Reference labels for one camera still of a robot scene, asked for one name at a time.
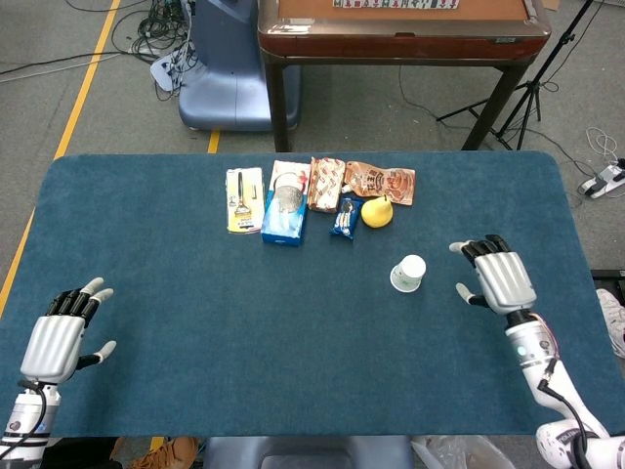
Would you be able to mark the yellow pear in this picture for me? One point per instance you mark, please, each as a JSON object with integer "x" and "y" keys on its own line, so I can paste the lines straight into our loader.
{"x": 376, "y": 212}

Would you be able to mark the mahjong tile row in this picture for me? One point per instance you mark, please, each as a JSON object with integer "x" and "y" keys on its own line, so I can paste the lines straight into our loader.
{"x": 395, "y": 4}

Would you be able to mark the white mesh sneaker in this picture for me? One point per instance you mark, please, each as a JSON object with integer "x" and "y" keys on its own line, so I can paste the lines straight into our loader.
{"x": 614, "y": 317}

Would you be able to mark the yellow razor blister pack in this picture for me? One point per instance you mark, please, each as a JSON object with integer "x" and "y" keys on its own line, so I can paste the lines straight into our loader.
{"x": 244, "y": 200}

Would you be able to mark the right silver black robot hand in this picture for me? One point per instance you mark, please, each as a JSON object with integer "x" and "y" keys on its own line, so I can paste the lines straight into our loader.
{"x": 505, "y": 283}

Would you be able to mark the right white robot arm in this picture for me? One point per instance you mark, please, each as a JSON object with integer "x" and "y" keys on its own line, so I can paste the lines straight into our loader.
{"x": 529, "y": 342}

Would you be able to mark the brown orange spout pouch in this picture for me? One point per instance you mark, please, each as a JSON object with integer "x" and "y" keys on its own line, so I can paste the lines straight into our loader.
{"x": 386, "y": 181}

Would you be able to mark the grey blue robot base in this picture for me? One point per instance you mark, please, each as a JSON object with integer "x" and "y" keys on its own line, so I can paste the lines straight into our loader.
{"x": 307, "y": 452}

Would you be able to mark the brown suede shoe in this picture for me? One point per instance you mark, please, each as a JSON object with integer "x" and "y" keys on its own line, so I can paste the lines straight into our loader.
{"x": 166, "y": 454}

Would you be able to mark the white socket strip with plugs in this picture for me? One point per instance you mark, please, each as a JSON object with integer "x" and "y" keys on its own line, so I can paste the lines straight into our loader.
{"x": 168, "y": 68}

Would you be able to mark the orange white snack bag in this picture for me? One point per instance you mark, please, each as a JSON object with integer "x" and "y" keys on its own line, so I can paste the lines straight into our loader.
{"x": 324, "y": 185}

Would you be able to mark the blue felt table cover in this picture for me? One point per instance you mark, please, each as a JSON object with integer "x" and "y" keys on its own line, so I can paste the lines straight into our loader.
{"x": 244, "y": 317}

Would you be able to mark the brown mahjong table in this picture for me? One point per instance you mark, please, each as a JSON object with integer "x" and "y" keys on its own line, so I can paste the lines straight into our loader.
{"x": 400, "y": 46}

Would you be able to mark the small blue Oreo packet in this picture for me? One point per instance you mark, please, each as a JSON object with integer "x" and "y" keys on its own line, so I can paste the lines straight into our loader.
{"x": 345, "y": 220}

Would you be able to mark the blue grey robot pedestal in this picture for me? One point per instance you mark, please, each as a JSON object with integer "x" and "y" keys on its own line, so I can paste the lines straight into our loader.
{"x": 229, "y": 83}

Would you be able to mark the clear plastic bag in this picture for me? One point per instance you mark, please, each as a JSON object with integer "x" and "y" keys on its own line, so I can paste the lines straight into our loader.
{"x": 469, "y": 454}

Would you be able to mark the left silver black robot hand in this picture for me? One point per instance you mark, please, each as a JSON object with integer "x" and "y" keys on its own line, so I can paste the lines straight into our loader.
{"x": 54, "y": 347}

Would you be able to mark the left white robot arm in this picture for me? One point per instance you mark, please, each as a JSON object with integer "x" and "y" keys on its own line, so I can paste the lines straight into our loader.
{"x": 27, "y": 415}

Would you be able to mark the white black power strip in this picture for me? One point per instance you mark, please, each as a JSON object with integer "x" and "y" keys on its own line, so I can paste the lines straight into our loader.
{"x": 603, "y": 181}

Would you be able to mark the black tripod stand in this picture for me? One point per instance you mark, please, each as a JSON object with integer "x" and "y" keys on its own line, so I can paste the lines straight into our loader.
{"x": 529, "y": 90}

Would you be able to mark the white paper cup green print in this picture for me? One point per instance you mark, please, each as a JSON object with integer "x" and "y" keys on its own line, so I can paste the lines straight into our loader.
{"x": 409, "y": 273}

